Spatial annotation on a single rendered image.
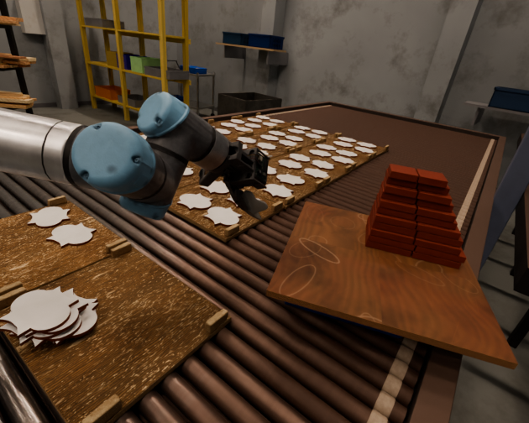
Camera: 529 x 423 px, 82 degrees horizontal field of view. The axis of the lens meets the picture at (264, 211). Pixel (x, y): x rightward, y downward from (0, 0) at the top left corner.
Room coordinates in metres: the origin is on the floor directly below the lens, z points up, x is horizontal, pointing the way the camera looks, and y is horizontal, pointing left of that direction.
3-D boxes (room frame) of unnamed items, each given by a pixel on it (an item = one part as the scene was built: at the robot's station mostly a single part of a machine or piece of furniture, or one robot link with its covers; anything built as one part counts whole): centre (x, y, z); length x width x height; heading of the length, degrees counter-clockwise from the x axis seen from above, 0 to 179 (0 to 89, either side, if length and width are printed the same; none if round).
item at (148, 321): (0.50, 0.32, 0.93); 0.41 x 0.35 x 0.02; 56
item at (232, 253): (1.03, 0.40, 0.90); 1.95 x 0.05 x 0.05; 56
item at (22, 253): (0.73, 0.66, 0.93); 0.41 x 0.35 x 0.02; 56
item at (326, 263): (0.70, -0.33, 1.03); 0.50 x 0.50 x 0.02; 76
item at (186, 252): (0.95, 0.46, 0.90); 1.95 x 0.05 x 0.05; 56
